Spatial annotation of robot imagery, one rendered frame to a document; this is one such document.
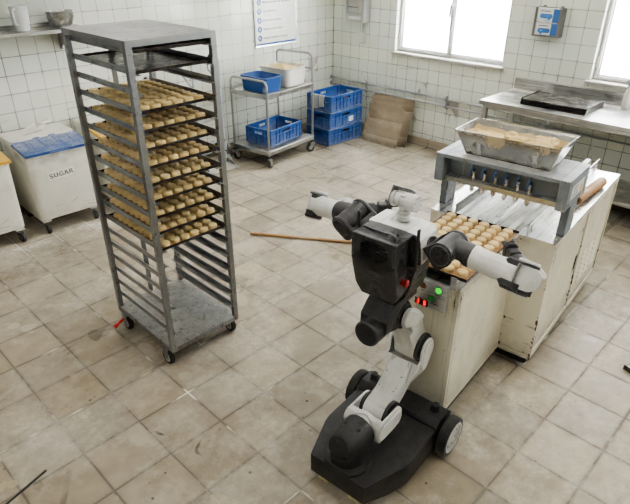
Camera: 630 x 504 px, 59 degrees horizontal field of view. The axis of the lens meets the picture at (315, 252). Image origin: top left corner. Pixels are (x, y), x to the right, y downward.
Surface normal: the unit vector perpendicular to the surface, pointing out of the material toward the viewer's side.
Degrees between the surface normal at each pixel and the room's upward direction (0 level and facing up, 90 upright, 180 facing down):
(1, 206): 92
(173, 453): 0
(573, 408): 0
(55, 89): 90
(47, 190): 91
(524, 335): 90
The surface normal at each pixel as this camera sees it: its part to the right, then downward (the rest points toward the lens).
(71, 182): 0.70, 0.37
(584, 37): -0.70, 0.34
